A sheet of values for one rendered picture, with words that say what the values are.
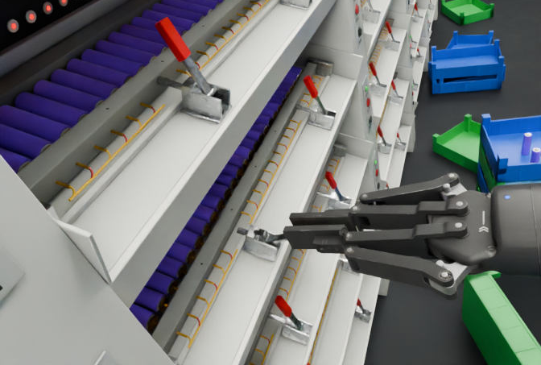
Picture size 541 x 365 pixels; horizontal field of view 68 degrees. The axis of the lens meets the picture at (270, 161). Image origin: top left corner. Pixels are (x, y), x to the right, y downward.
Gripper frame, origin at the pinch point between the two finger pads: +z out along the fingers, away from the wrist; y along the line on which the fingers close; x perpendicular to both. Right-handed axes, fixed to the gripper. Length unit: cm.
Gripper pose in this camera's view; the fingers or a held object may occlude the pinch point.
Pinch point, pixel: (320, 230)
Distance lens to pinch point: 43.6
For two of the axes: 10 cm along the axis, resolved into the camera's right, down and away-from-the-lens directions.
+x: -4.1, -7.6, -5.0
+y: 3.6, -6.4, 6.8
